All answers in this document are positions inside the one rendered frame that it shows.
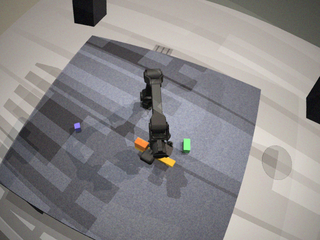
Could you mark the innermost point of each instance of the green block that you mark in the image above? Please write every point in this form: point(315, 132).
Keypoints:
point(186, 146)

